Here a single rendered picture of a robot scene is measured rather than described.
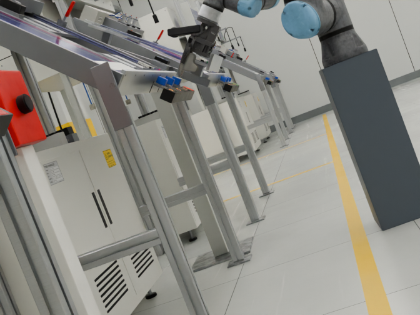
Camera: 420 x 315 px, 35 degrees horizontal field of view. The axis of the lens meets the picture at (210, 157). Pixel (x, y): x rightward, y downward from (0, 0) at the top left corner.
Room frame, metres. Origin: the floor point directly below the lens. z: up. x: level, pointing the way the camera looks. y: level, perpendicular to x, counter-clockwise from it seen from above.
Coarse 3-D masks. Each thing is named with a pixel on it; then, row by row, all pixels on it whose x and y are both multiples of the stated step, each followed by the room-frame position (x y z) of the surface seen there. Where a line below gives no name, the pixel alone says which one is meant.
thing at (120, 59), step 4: (100, 52) 2.14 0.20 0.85; (108, 56) 2.14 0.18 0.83; (112, 56) 2.22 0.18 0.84; (116, 56) 2.24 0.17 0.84; (120, 56) 2.33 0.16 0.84; (116, 60) 2.13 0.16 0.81; (120, 60) 2.20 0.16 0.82; (124, 60) 2.24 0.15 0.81; (128, 60) 2.33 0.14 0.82; (128, 64) 2.17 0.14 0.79; (132, 64) 2.21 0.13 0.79; (136, 64) 2.29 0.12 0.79; (140, 64) 2.32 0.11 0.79; (136, 68) 2.10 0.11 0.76; (140, 68) 2.21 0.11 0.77; (144, 68) 2.21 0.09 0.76; (148, 68) 2.32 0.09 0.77; (152, 68) 2.32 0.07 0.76
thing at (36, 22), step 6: (24, 18) 2.24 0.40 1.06; (30, 18) 2.29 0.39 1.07; (36, 24) 2.17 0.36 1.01; (42, 24) 2.26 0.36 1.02; (48, 24) 2.37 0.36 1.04; (48, 30) 2.16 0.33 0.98; (54, 30) 2.25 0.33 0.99; (60, 30) 2.36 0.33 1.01; (66, 36) 2.33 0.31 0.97; (72, 36) 2.39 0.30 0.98
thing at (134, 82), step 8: (128, 72) 1.78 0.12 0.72; (136, 72) 1.86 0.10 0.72; (144, 72) 1.94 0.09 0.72; (152, 72) 2.04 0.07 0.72; (160, 72) 2.14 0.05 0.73; (168, 72) 2.26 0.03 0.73; (176, 72) 2.39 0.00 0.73; (128, 80) 1.81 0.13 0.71; (136, 80) 1.89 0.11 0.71; (144, 80) 1.98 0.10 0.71; (152, 80) 2.08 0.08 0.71; (120, 88) 1.76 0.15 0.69; (128, 88) 1.84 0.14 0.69; (136, 88) 1.93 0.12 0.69; (144, 88) 2.03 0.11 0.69; (152, 88) 2.13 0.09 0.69; (160, 88) 2.24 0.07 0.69
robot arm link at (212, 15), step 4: (204, 8) 2.25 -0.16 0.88; (208, 8) 2.24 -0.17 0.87; (212, 8) 2.24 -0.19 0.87; (200, 12) 2.26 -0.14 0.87; (204, 12) 2.25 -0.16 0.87; (208, 12) 2.24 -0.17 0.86; (212, 12) 2.24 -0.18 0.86; (216, 12) 2.25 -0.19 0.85; (220, 12) 2.26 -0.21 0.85; (200, 16) 2.27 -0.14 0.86; (204, 16) 2.25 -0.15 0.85; (208, 16) 2.25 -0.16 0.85; (212, 16) 2.25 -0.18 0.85; (216, 16) 2.25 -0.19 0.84; (220, 16) 2.27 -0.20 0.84; (208, 20) 2.25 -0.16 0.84; (212, 20) 2.25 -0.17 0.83; (216, 20) 2.26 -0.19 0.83
